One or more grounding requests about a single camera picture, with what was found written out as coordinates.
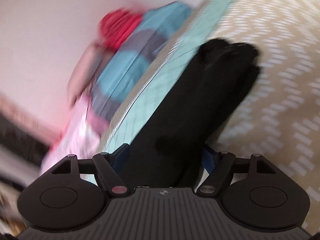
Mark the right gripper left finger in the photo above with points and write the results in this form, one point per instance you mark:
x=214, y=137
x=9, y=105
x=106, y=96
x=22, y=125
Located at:
x=119, y=157

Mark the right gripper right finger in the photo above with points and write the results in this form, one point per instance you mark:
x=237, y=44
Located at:
x=209, y=159

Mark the black pants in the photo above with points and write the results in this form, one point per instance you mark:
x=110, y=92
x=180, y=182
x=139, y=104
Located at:
x=168, y=150

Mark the zigzag patterned bedsheet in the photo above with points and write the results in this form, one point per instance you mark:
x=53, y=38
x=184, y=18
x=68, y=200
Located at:
x=278, y=118

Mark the light pink folded cloth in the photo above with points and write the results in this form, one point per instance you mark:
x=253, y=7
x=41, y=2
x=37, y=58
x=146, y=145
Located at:
x=92, y=62

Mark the red folded blanket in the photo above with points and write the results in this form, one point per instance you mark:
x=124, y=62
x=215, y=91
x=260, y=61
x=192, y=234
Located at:
x=116, y=26

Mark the blue grey striped pillow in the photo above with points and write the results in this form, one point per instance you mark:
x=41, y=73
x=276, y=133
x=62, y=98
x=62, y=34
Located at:
x=134, y=57

